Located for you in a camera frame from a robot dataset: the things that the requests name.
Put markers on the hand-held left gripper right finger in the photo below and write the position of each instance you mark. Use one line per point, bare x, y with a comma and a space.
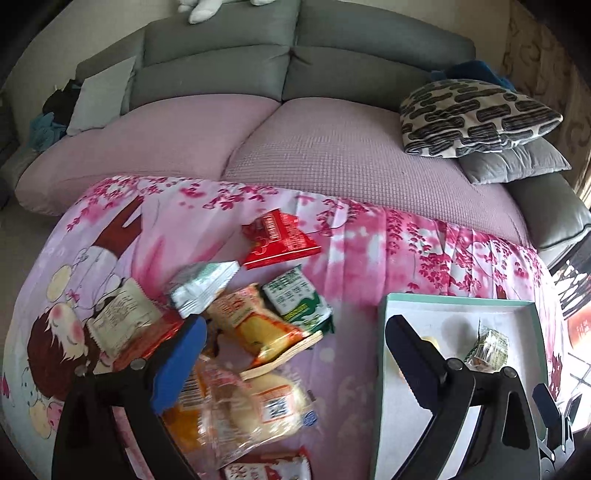
408, 355

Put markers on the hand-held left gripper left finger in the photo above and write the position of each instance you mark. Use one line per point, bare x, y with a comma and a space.
181, 364

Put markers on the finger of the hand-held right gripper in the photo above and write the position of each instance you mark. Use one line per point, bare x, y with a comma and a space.
545, 410

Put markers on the white box with teal rim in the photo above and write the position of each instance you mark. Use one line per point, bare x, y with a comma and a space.
461, 318

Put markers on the beige-and-red snack packet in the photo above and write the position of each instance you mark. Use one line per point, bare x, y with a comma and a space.
122, 318

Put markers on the small green candy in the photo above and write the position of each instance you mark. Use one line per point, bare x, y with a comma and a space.
487, 348

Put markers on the silver-green snack packet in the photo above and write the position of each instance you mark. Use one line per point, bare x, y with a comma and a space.
201, 286

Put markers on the orange-yellow snack packet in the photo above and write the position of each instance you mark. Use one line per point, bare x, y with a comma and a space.
258, 327

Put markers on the clear bread packet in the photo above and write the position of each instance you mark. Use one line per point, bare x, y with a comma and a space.
258, 410

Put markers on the green-and-white snack packet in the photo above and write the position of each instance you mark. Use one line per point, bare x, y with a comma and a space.
298, 300

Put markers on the red-and-white snack packet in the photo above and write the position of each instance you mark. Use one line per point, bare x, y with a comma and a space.
268, 470

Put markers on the red snack packet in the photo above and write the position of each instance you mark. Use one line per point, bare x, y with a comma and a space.
279, 240

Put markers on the pink printed blanket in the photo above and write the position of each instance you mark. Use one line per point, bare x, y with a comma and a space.
369, 258

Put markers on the dark grey pillow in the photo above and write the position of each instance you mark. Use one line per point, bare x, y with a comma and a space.
512, 161

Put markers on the pink sofa seat cover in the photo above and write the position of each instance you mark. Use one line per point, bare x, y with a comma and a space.
323, 152

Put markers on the black-and-cream patterned pillow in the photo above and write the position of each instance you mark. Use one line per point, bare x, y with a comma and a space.
475, 115

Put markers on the teal cloth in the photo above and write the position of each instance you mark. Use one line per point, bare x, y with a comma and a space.
46, 131

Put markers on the light grey pillow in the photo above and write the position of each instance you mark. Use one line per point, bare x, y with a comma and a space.
99, 97

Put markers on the dark clothes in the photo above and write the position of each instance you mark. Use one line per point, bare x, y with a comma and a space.
62, 101

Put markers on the dark blue cloth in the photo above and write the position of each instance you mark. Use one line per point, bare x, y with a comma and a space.
480, 71

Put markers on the grey sofa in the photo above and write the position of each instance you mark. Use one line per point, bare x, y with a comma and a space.
221, 37

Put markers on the white plush toy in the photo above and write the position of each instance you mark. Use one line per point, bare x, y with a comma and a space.
205, 9

